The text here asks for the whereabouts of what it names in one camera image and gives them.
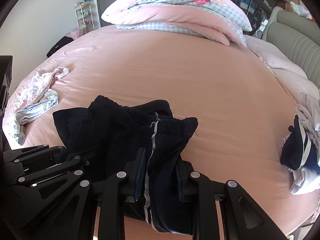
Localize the navy shorts with white stripes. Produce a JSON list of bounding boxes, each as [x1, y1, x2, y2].
[[53, 96, 198, 235]]

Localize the white and navy clothes pile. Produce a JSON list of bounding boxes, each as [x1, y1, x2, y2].
[[280, 93, 319, 195]]

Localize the white cartoon print pajamas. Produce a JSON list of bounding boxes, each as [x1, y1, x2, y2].
[[3, 67, 69, 146]]

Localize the black bag on floor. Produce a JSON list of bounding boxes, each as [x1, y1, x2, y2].
[[47, 36, 74, 58]]

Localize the pink pillow near headboard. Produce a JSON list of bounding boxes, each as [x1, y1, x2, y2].
[[271, 69, 319, 103]]

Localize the white storage shelf rack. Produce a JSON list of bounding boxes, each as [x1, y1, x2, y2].
[[74, 2, 95, 33]]

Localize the pink pillow near duvet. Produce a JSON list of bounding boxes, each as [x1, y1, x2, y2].
[[244, 35, 307, 79]]

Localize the grey green padded headboard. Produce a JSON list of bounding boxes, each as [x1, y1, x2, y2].
[[262, 7, 320, 87]]

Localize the dark glass wardrobe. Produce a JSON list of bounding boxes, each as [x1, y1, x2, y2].
[[231, 0, 276, 36]]

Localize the pink checkered folded duvet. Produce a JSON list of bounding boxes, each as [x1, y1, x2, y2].
[[101, 0, 252, 47]]

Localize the row of plush toys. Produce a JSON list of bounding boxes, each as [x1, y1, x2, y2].
[[278, 0, 313, 21]]

